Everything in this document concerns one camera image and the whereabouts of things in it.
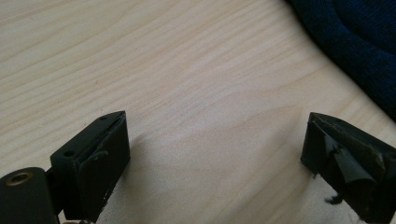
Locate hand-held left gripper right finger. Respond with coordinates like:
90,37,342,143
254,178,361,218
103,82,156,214
300,112,396,224

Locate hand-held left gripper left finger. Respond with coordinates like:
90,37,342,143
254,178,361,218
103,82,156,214
49,110,132,224

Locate dark blue knitted cloth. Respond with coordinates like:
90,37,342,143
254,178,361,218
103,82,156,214
284,0,396,123

